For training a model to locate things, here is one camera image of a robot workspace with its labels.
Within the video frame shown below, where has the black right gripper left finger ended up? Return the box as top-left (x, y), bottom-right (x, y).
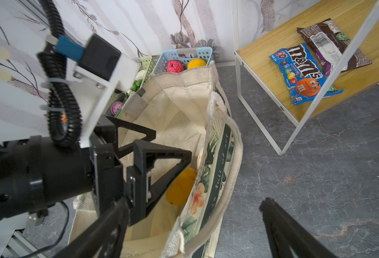
top-left (55, 197), bottom-right (129, 258)

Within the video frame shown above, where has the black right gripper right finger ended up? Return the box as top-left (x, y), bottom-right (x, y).
top-left (259, 198), bottom-right (335, 258)

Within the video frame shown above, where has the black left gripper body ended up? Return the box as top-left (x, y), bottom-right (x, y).
top-left (89, 116), bottom-right (123, 216)

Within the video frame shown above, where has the yellow apple toy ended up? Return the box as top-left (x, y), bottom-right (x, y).
top-left (166, 167), bottom-right (197, 206)

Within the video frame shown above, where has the cream canvas tote bag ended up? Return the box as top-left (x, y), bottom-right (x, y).
top-left (58, 61), bottom-right (243, 258)

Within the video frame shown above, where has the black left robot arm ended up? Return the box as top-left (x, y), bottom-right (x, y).
top-left (0, 116), bottom-right (192, 226)

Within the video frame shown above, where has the blue candy bag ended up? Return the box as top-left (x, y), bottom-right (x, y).
top-left (269, 43), bottom-right (327, 105)

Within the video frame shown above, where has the purple cabbage toy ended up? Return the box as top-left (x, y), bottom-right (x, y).
top-left (110, 101), bottom-right (123, 116)

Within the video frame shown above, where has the dark mangosteen toy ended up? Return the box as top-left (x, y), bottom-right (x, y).
top-left (130, 80), bottom-right (143, 92)

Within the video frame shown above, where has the white radish toy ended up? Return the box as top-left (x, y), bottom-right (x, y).
top-left (135, 70), bottom-right (146, 81)

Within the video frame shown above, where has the green plastic basket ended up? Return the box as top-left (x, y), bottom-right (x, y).
top-left (103, 56), bottom-right (155, 118)

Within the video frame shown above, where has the orange fruit toy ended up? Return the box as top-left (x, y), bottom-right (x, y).
top-left (187, 59), bottom-right (207, 69)

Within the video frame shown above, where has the blue plastic basket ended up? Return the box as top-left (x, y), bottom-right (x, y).
top-left (152, 47), bottom-right (214, 75)

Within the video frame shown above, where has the brown candy bar wrapper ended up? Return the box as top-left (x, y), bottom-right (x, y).
top-left (296, 18), bottom-right (373, 77)

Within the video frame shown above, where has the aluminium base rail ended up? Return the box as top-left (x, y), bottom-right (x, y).
top-left (1, 231), bottom-right (37, 258)

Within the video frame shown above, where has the white wire wooden shelf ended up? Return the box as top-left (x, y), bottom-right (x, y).
top-left (230, 0), bottom-right (379, 156)

